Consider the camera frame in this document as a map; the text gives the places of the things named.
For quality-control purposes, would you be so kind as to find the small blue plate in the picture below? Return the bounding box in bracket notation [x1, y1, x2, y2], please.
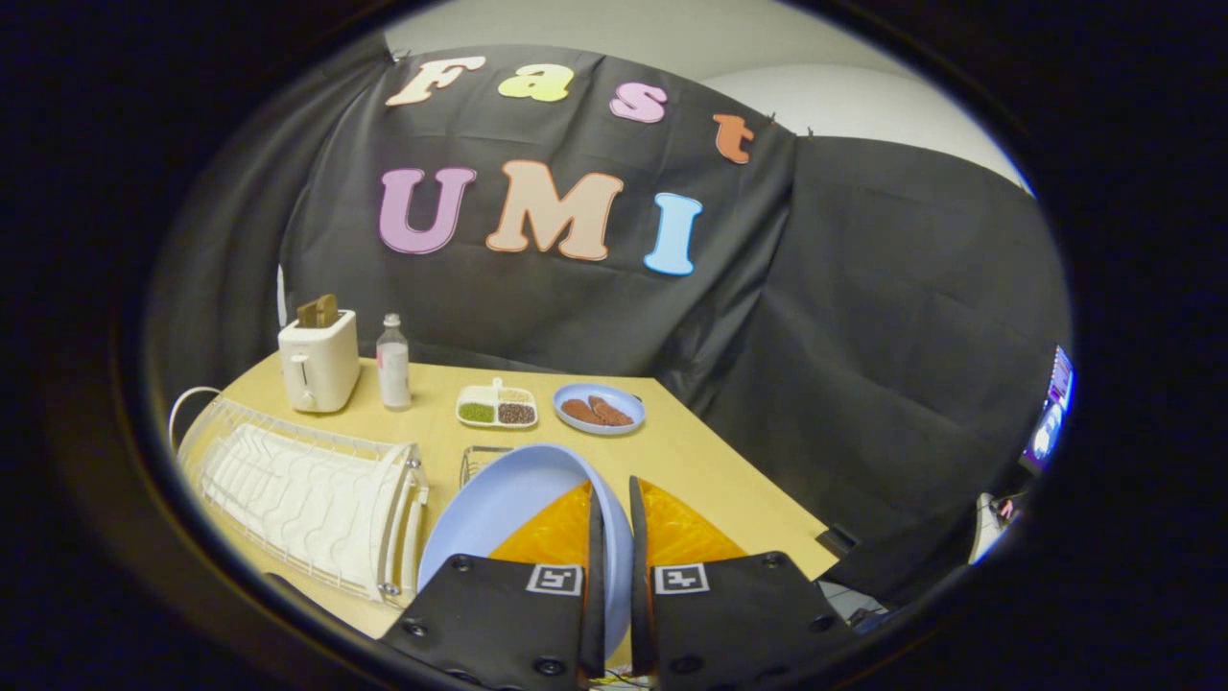
[553, 383, 647, 437]

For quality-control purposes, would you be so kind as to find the white divided dish with beans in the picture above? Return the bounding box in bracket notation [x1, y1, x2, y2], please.
[455, 377, 539, 430]

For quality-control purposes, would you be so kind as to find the clear plastic bottle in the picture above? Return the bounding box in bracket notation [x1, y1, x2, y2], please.
[376, 313, 413, 412]

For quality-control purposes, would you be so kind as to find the black backdrop cloth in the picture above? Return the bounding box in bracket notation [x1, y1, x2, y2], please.
[144, 43, 1074, 608]

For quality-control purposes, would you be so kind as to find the white toaster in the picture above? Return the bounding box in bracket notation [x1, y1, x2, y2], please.
[277, 309, 362, 415]

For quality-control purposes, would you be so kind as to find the white cable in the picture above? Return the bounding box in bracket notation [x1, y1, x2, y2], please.
[168, 386, 223, 452]

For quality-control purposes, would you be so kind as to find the light blue plate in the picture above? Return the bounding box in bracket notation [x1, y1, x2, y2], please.
[417, 442, 635, 663]

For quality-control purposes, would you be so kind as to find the metal wire basket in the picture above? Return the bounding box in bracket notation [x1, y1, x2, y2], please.
[459, 444, 515, 490]

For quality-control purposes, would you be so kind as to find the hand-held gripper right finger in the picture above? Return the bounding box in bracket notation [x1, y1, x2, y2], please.
[628, 475, 858, 691]

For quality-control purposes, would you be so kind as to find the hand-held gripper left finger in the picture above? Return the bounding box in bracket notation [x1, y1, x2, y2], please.
[381, 480, 608, 691]

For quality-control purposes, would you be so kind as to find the computer monitor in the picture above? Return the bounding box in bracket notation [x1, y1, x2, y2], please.
[1019, 345, 1075, 473]

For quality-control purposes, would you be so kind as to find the white wire dish rack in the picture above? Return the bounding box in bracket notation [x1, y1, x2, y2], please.
[177, 395, 431, 608]

